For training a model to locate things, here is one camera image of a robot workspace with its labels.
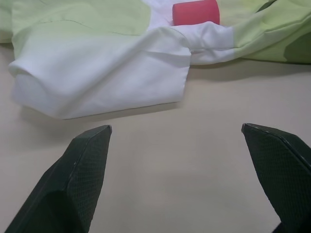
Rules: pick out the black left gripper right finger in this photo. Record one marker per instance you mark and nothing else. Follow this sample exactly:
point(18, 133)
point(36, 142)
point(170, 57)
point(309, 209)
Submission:
point(281, 170)

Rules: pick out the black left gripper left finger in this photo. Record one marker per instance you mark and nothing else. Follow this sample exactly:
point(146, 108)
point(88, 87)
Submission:
point(73, 184)

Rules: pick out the green and white jacket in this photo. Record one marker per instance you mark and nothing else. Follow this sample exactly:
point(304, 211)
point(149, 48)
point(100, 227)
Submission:
point(102, 60)

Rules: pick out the red rectangular patch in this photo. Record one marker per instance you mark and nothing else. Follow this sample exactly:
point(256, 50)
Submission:
point(195, 12)

